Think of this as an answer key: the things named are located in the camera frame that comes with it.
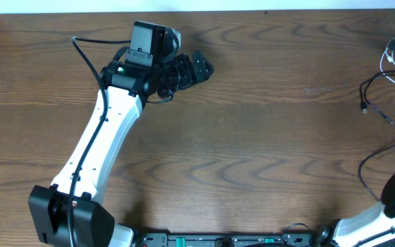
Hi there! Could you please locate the black usb cable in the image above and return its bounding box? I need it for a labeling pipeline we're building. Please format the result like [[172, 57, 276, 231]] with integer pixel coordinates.
[[359, 70, 395, 125], [357, 135, 395, 202]]

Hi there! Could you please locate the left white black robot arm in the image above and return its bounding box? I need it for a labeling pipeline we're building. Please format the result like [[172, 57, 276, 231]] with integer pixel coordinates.
[[28, 49, 214, 246]]

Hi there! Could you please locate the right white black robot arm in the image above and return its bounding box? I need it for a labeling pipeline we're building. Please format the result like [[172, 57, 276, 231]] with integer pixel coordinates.
[[309, 37, 395, 246]]

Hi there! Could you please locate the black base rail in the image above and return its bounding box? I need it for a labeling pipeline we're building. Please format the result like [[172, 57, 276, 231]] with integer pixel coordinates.
[[130, 231, 338, 247]]

